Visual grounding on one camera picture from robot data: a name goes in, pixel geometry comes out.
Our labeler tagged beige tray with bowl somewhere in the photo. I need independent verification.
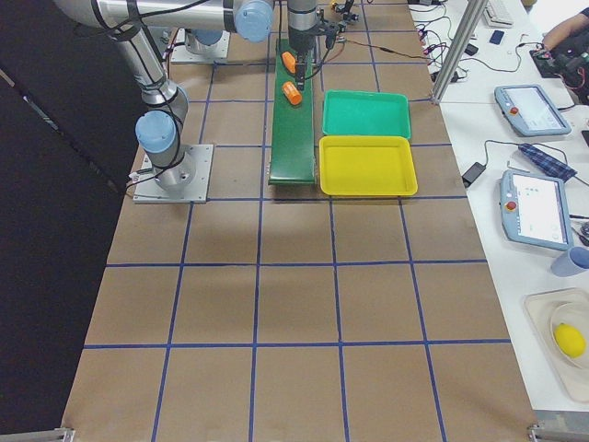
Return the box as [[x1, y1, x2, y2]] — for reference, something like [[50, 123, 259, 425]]
[[525, 287, 588, 404]]

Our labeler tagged yellow lemon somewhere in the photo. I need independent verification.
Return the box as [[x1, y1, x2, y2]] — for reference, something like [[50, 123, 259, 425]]
[[553, 323, 586, 358]]

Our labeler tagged orange cylinder with white text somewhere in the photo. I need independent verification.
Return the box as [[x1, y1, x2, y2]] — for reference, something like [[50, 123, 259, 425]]
[[281, 81, 303, 106]]

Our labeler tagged white keyboard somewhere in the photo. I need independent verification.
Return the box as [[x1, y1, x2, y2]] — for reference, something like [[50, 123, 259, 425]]
[[482, 0, 514, 29]]

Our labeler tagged upper teach pendant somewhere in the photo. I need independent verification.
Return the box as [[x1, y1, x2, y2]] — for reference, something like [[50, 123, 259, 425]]
[[494, 84, 572, 137]]

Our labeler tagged light blue cup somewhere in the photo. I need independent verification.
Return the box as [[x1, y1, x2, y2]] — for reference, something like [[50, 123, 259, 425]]
[[550, 247, 589, 277]]

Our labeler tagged black power adapter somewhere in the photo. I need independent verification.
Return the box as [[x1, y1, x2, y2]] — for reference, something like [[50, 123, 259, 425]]
[[461, 162, 486, 189]]

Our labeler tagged yellow plastic tray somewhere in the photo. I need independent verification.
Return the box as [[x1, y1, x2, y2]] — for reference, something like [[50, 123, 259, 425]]
[[318, 135, 418, 197]]

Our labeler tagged lower teach pendant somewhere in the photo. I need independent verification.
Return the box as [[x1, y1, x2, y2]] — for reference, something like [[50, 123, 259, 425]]
[[500, 169, 573, 251]]

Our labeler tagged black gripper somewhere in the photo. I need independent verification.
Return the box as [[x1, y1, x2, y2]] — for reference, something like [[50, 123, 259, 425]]
[[287, 0, 318, 90], [318, 0, 359, 46]]

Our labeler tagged plain orange cylinder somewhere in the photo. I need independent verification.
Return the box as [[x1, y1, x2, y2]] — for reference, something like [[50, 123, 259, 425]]
[[281, 51, 296, 75]]

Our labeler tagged blue plaid cloth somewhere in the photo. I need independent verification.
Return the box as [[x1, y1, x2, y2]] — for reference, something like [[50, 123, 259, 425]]
[[518, 143, 577, 181]]

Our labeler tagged teach pendant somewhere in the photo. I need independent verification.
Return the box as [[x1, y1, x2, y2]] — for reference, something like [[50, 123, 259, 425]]
[[494, 84, 572, 137], [500, 169, 573, 251]]

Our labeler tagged green conveyor belt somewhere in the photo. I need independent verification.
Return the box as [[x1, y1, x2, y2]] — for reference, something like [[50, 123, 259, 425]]
[[268, 38, 316, 185]]

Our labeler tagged person hand at desk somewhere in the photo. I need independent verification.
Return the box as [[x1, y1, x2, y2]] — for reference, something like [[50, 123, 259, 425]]
[[542, 13, 588, 51]]

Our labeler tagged dark blue phone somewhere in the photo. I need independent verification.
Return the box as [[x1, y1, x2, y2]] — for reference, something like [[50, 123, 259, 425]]
[[489, 29, 504, 45]]

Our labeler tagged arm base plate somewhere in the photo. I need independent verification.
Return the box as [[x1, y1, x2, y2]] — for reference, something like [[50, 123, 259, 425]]
[[132, 145, 214, 204], [170, 29, 230, 64]]

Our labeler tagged green plastic tray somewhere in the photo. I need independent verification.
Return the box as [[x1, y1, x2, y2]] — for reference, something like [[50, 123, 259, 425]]
[[322, 89, 411, 139]]

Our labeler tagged aluminium frame post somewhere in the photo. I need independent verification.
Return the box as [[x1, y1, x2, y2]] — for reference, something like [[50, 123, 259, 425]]
[[432, 0, 487, 104]]

